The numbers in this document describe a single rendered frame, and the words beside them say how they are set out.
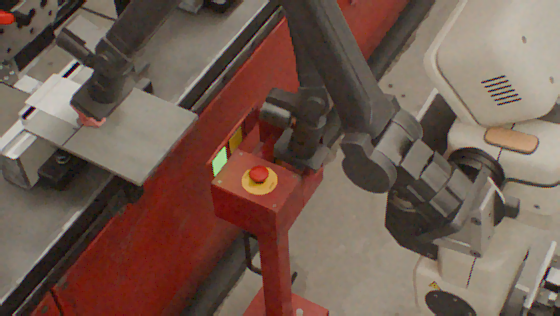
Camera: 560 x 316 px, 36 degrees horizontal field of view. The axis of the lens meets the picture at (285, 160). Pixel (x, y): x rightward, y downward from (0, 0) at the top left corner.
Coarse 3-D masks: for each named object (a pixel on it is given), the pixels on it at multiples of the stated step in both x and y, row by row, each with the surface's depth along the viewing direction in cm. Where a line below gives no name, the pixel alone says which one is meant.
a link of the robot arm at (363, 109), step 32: (288, 0) 105; (320, 0) 105; (320, 32) 106; (320, 64) 111; (352, 64) 110; (352, 96) 112; (384, 96) 116; (352, 128) 116; (416, 128) 120; (352, 160) 117; (384, 160) 116; (384, 192) 119
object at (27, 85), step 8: (0, 64) 167; (0, 72) 166; (8, 72) 166; (0, 80) 165; (8, 80) 164; (16, 80) 164; (24, 80) 164; (32, 80) 164; (16, 88) 163; (24, 88) 163; (32, 88) 163
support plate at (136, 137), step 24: (144, 96) 161; (48, 120) 158; (120, 120) 158; (144, 120) 157; (168, 120) 157; (192, 120) 157; (72, 144) 154; (96, 144) 154; (120, 144) 154; (144, 144) 154; (168, 144) 154; (120, 168) 150; (144, 168) 150
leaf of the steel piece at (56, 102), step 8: (64, 80) 164; (56, 88) 163; (64, 88) 163; (72, 88) 163; (48, 96) 162; (56, 96) 162; (64, 96) 162; (40, 104) 160; (48, 104) 160; (56, 104) 160; (64, 104) 160; (48, 112) 159; (56, 112) 159; (64, 112) 159; (72, 112) 159; (64, 120) 158; (72, 120) 158; (80, 120) 156
